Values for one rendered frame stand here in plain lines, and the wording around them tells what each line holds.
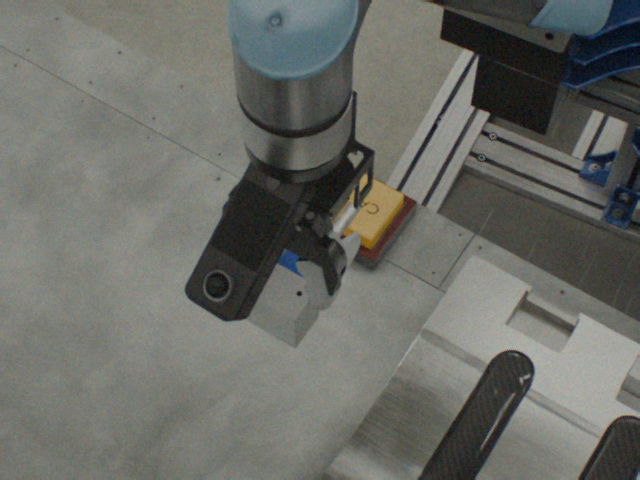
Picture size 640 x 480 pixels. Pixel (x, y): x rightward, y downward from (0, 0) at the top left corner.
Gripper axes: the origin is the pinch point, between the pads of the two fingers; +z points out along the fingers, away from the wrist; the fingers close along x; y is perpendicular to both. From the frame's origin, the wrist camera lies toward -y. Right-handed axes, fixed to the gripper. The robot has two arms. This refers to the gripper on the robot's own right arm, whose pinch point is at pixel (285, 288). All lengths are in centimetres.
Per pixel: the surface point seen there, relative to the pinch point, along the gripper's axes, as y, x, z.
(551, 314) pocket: 13.7, -18.4, 7.8
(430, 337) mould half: 5.4, -11.0, 6.3
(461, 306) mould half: 9.3, -11.7, 6.1
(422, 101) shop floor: 85, 30, 95
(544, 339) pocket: 11.7, -18.9, 8.8
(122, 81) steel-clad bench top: 17.3, 32.2, 15.1
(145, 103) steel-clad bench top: 16.4, 28.5, 15.1
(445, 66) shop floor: 94, 30, 95
